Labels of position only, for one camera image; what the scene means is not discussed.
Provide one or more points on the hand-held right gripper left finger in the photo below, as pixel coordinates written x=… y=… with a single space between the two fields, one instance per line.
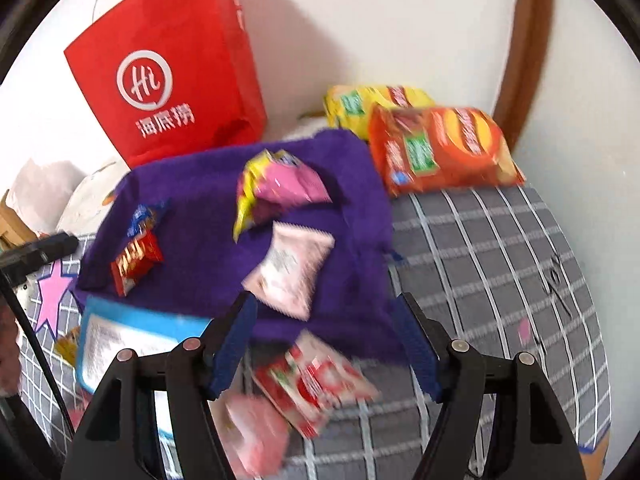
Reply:
x=232 y=345

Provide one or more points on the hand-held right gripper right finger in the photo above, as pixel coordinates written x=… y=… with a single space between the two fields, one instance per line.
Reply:
x=420 y=350

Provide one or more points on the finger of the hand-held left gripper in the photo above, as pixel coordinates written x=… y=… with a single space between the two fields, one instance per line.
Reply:
x=45 y=249

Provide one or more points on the red white strawberry packet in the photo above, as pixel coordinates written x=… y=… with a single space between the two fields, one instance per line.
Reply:
x=310 y=385

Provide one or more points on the plain pink snack packet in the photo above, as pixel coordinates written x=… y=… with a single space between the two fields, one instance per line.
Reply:
x=255 y=430

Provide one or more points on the small red snack packet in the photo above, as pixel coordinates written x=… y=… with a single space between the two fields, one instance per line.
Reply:
x=135 y=262

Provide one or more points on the pale pink snack packet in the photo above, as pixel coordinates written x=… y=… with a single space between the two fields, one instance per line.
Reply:
x=290 y=270

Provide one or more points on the yellow orange snack packet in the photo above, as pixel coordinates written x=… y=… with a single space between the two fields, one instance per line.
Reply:
x=67 y=345

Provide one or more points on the purple fabric basket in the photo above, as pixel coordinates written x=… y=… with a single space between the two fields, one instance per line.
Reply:
x=200 y=200

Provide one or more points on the yellow pink candy packet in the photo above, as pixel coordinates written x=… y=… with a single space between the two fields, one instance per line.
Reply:
x=285 y=187

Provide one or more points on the brown cardboard box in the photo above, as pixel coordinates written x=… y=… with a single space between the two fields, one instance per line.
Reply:
x=12 y=225

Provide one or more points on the white plastic bag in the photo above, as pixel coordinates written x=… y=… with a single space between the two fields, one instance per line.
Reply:
x=45 y=185

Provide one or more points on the grey checked star tablecloth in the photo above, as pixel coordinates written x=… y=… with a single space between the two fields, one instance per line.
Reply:
x=475 y=260

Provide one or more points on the blue cardboard box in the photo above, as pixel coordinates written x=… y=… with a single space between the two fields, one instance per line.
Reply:
x=120 y=335

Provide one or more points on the orange chip bag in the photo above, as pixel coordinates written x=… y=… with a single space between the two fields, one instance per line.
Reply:
x=450 y=155

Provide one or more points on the red paper bag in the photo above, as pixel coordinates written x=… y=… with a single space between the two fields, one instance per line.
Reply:
x=165 y=60

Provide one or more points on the yellow chip bag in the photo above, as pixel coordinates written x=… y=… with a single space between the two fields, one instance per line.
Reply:
x=350 y=105

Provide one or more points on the brown wooden door frame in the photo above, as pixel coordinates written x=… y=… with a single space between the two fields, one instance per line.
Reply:
x=527 y=35

